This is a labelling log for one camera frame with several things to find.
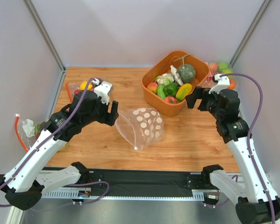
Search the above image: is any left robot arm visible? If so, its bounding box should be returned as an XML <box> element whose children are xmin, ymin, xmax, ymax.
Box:
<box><xmin>0</xmin><ymin>91</ymin><xmax>119</xmax><ymax>210</ymax></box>

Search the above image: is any fake pink peach back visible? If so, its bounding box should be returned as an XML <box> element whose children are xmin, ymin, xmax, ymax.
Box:
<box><xmin>209</xmin><ymin>63</ymin><xmax>218</xmax><ymax>72</ymax></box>

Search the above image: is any fake green bumpy fruit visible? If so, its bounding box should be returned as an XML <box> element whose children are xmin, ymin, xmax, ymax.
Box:
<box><xmin>218</xmin><ymin>62</ymin><xmax>229</xmax><ymax>71</ymax></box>

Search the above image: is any fake green apple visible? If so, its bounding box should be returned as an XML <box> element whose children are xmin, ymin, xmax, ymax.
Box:
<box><xmin>221</xmin><ymin>69</ymin><xmax>233</xmax><ymax>74</ymax></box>

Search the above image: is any zip bag at left edge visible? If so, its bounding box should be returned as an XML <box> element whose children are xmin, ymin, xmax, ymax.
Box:
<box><xmin>14</xmin><ymin>113</ymin><xmax>46</xmax><ymax>152</ymax></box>

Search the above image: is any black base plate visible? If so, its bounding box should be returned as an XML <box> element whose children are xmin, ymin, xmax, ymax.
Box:
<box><xmin>44</xmin><ymin>167</ymin><xmax>215</xmax><ymax>199</ymax></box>

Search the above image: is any fake green pumpkin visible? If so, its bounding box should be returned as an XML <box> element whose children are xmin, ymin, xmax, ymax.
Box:
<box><xmin>177</xmin><ymin>64</ymin><xmax>196</xmax><ymax>84</ymax></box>

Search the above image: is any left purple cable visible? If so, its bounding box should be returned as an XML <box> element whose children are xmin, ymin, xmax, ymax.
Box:
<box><xmin>0</xmin><ymin>77</ymin><xmax>101</xmax><ymax>208</ymax></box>

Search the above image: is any fake yellow pepper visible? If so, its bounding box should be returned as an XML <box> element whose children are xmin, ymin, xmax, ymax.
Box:
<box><xmin>79</xmin><ymin>82</ymin><xmax>93</xmax><ymax>91</ymax></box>

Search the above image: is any fake green cucumber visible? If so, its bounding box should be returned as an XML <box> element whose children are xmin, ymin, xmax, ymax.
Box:
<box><xmin>156</xmin><ymin>84</ymin><xmax>166</xmax><ymax>100</ymax></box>

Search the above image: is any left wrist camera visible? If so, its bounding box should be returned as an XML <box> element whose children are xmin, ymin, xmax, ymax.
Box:
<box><xmin>94</xmin><ymin>81</ymin><xmax>113</xmax><ymax>105</ymax></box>

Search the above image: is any zip bag with pumpkin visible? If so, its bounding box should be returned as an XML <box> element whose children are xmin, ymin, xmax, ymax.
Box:
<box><xmin>200</xmin><ymin>61</ymin><xmax>238</xmax><ymax>91</ymax></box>

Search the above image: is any fake green bell pepper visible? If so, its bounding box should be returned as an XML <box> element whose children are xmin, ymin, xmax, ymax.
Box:
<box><xmin>163</xmin><ymin>83</ymin><xmax>179</xmax><ymax>97</ymax></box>

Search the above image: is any aluminium rail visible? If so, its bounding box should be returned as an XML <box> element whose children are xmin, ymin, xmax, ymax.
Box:
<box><xmin>37</xmin><ymin>170</ymin><xmax>275</xmax><ymax>203</ymax></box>

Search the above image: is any fake mango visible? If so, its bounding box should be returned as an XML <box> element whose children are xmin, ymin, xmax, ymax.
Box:
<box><xmin>175</xmin><ymin>83</ymin><xmax>193</xmax><ymax>101</ymax></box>

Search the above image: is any fake red pepper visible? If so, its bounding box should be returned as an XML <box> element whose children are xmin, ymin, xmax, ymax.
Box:
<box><xmin>74</xmin><ymin>90</ymin><xmax>81</xmax><ymax>95</ymax></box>

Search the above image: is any fake small orange pumpkin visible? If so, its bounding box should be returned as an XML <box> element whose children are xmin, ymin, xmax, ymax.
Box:
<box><xmin>228</xmin><ymin>78</ymin><xmax>237</xmax><ymax>90</ymax></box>

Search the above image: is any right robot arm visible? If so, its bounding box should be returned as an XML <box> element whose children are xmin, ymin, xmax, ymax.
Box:
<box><xmin>186</xmin><ymin>86</ymin><xmax>280</xmax><ymax>224</ymax></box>

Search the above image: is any fake cauliflower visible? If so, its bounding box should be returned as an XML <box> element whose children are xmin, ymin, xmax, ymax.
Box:
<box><xmin>154</xmin><ymin>73</ymin><xmax>175</xmax><ymax>85</ymax></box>

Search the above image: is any fake peach in basin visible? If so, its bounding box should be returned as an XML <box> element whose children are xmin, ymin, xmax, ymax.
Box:
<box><xmin>147</xmin><ymin>82</ymin><xmax>158</xmax><ymax>94</ymax></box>

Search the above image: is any zip bag with bananas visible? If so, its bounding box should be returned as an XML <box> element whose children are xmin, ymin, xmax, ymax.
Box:
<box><xmin>66</xmin><ymin>78</ymin><xmax>103</xmax><ymax>103</ymax></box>

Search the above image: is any polka dot zip bag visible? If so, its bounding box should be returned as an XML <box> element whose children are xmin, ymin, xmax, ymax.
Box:
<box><xmin>115</xmin><ymin>108</ymin><xmax>164</xmax><ymax>151</ymax></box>

